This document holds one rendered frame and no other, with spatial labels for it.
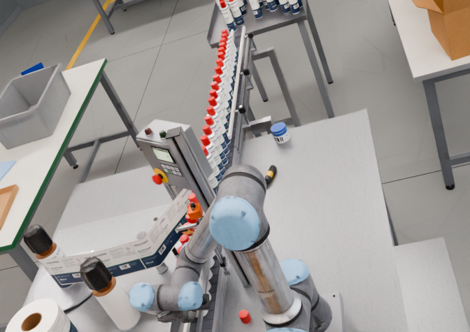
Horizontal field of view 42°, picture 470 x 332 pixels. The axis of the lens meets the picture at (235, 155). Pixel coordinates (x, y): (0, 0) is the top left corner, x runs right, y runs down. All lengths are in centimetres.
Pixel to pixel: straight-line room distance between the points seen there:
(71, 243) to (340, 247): 119
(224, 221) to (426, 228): 205
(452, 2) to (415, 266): 132
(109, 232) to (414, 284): 130
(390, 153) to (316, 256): 177
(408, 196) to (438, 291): 159
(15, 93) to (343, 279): 292
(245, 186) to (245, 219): 9
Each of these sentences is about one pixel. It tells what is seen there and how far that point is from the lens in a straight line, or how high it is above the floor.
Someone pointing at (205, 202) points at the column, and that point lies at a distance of 191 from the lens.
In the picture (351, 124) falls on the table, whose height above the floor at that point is 83.
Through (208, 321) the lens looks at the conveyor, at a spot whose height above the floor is 88.
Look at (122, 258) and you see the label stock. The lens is 227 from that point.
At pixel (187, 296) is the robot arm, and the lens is 168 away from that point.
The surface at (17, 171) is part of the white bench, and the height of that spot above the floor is 80.
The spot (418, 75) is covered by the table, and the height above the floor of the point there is 78.
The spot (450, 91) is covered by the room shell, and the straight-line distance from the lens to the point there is 424.
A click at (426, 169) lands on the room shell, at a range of 365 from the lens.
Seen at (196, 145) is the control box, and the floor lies 141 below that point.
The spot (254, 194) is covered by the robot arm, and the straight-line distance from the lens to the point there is 141.
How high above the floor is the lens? 235
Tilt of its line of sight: 33 degrees down
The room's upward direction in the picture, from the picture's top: 25 degrees counter-clockwise
